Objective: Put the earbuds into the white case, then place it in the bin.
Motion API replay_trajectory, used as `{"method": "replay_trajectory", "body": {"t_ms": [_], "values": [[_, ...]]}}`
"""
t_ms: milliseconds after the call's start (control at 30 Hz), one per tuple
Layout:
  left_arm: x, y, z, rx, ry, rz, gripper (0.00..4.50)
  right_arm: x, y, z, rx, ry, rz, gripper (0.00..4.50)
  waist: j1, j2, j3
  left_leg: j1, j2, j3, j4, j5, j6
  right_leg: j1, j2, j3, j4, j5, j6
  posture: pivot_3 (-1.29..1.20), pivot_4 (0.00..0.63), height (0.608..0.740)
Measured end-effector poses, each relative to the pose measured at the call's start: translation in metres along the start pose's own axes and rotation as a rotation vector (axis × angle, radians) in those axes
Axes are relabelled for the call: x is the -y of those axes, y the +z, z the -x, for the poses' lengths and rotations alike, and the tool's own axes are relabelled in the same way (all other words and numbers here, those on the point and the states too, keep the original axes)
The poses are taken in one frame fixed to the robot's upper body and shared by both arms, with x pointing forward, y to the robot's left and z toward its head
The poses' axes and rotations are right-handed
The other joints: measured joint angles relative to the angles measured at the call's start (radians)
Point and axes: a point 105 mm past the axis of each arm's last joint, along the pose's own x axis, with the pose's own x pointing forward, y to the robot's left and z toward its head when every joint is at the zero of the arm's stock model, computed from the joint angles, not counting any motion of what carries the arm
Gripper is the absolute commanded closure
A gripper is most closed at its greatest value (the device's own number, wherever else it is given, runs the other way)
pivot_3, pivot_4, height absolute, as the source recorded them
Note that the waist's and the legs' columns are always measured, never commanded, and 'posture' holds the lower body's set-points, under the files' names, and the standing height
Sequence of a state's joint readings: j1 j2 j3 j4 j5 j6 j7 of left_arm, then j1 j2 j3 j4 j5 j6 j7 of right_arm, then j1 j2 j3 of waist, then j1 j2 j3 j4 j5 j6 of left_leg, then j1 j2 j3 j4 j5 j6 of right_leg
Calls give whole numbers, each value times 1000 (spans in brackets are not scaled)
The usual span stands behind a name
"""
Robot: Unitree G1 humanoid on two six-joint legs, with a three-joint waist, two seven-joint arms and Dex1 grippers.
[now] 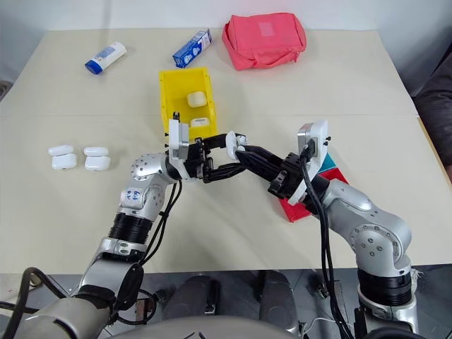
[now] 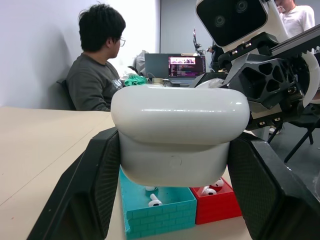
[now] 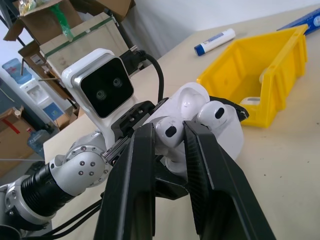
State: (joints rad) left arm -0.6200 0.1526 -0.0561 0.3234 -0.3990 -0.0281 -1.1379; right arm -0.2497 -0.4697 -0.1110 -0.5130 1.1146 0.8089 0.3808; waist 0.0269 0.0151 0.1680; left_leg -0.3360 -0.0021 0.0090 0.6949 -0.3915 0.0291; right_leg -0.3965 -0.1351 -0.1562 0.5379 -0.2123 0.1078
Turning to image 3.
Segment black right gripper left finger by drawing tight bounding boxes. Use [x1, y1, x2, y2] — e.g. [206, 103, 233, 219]
[93, 122, 156, 240]

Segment white water dispenser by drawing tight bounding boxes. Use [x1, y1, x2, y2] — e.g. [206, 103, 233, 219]
[19, 79, 66, 123]

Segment blue water jug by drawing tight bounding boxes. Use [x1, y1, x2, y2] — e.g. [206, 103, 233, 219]
[26, 128, 55, 158]

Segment green plastic bag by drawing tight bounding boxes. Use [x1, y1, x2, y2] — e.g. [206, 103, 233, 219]
[48, 4, 75, 42]

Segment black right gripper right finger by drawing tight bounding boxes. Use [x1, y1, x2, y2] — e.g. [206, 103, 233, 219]
[183, 120, 277, 240]

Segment white blue toothpaste tube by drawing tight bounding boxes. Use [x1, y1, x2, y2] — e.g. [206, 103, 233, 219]
[194, 27, 237, 57]

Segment open brown cardboard box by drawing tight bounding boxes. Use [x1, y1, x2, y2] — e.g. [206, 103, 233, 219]
[2, 0, 83, 42]
[69, 0, 136, 22]

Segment cardboard box with red tape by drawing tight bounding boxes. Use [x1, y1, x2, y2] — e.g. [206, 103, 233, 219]
[0, 106, 36, 176]

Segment blue water dispenser bottle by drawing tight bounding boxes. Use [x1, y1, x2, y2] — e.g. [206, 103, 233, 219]
[1, 58, 35, 86]

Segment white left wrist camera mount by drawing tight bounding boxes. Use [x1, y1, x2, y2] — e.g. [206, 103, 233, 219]
[61, 48, 136, 151]

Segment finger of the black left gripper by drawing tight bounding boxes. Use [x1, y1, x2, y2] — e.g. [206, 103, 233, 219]
[153, 154, 190, 201]
[208, 95, 250, 124]

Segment yellow plastic bin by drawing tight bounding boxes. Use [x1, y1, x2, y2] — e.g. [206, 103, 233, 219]
[196, 24, 309, 129]

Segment cardboard box with green strap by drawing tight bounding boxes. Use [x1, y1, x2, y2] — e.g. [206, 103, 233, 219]
[39, 11, 137, 83]

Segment blue printed carton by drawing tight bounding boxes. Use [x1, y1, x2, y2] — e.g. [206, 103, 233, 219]
[276, 7, 320, 36]

